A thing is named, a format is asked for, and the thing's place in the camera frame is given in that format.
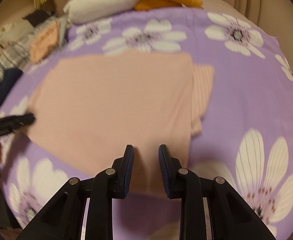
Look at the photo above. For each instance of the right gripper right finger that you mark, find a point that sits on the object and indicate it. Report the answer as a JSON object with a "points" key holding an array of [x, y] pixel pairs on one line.
{"points": [[230, 216]]}

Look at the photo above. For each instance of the purple floral bed sheet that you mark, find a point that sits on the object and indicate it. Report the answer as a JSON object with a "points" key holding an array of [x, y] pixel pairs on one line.
{"points": [[247, 129]]}

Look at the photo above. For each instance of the orange bear print garment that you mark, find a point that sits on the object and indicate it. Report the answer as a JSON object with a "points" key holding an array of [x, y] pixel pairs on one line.
{"points": [[45, 42]]}

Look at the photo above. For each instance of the pink ribbed sweater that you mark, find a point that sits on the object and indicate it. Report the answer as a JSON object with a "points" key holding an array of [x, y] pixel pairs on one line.
{"points": [[89, 108]]}

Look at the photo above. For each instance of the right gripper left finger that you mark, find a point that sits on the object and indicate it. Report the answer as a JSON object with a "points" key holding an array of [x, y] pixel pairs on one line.
{"points": [[82, 209]]}

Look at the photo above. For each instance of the dark navy folded garment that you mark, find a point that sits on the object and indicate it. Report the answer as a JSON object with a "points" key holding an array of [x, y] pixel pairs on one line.
{"points": [[8, 81]]}

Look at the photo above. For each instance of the grey folded garment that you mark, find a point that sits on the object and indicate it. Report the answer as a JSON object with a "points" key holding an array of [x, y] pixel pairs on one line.
{"points": [[63, 23]]}

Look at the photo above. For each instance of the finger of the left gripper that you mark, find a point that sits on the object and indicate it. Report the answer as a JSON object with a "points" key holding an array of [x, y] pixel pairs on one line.
{"points": [[11, 123]]}

